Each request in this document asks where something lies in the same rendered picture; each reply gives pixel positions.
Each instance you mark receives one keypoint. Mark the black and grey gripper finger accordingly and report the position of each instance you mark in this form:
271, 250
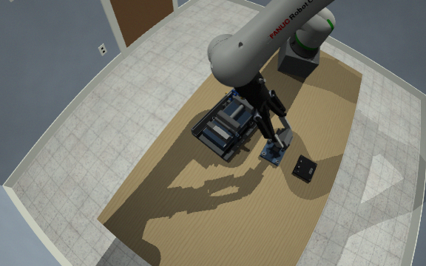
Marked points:
278, 108
265, 126

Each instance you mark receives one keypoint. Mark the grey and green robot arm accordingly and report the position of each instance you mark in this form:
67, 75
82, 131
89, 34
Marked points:
237, 59

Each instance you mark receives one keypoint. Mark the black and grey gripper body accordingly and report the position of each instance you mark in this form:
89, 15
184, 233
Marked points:
259, 100

